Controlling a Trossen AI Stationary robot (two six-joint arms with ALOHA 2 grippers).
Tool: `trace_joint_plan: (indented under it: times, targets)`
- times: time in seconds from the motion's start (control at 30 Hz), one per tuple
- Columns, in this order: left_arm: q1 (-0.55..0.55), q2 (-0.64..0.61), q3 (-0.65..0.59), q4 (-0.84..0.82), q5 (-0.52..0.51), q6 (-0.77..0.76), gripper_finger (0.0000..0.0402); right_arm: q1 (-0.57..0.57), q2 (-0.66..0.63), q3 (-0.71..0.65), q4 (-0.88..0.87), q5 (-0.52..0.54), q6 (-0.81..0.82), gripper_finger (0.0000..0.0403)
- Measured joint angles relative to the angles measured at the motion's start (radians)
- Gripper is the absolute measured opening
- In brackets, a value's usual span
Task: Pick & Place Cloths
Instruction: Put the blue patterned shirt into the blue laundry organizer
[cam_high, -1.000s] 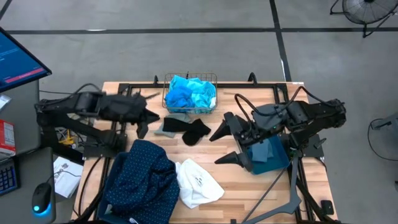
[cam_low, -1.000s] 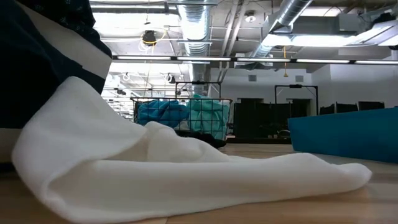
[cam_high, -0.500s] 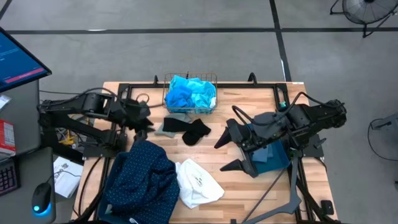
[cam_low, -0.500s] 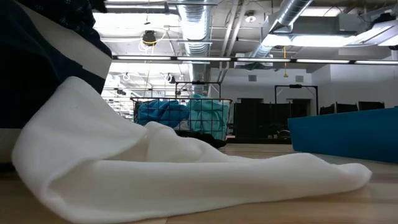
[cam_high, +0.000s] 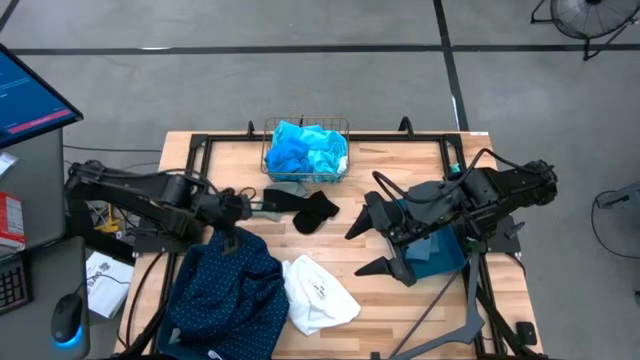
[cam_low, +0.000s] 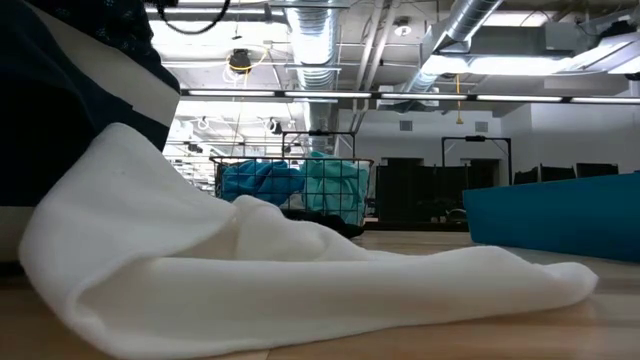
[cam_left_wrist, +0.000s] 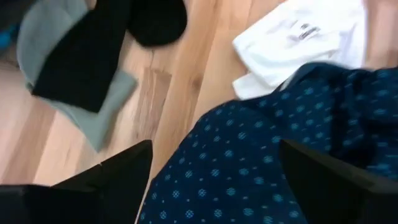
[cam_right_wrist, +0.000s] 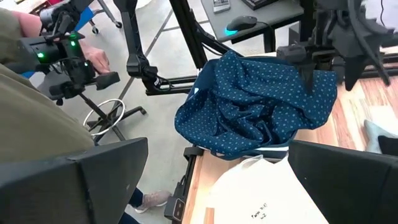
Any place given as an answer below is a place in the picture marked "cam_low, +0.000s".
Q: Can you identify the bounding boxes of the aqua turquoise cloth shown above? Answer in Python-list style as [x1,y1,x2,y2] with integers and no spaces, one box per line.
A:
[298,151,372,227]

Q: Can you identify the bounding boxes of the bright blue cloth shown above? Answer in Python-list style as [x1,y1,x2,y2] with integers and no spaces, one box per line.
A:
[220,159,307,207]

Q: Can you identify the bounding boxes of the pale blue collared shirt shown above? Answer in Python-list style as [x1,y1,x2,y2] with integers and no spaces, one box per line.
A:
[0,122,600,360]

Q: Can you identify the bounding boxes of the navy dotted cloth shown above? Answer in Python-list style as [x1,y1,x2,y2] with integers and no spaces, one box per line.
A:
[28,0,154,44]

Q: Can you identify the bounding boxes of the long ceiling light bar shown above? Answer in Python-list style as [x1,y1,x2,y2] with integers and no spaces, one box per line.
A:
[179,88,640,106]

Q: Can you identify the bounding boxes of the black partition panels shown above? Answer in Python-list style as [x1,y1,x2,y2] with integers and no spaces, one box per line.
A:
[374,158,502,224]

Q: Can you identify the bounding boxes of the black screen panel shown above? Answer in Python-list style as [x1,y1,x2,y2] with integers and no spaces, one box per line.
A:
[539,164,577,184]
[575,161,621,179]
[513,167,541,187]

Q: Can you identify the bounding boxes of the teal plastic tray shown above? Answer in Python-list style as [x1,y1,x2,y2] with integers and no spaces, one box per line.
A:
[461,171,640,264]

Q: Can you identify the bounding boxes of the navy fabric bin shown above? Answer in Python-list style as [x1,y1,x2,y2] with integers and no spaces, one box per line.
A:
[0,0,182,209]

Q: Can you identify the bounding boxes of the wire mesh basket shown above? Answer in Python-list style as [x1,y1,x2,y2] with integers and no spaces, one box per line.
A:
[209,155,376,227]

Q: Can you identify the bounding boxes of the black gantry frame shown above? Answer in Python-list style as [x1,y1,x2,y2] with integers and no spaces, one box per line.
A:
[280,129,358,161]
[440,134,514,188]

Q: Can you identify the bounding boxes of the black aluminium table frame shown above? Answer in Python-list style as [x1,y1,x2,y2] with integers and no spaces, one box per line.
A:
[363,218,472,233]

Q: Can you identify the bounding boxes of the silver round air duct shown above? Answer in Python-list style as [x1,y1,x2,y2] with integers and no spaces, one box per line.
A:
[283,0,347,152]
[398,0,505,97]

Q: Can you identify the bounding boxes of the black ceiling cable reel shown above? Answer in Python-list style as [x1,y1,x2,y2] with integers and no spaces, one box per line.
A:
[222,47,272,84]

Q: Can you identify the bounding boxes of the yellow hanging cord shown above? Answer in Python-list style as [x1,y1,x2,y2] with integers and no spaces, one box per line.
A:
[453,73,466,127]

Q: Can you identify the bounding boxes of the black hanging cable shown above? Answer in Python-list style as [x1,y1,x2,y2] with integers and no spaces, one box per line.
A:
[148,0,233,37]

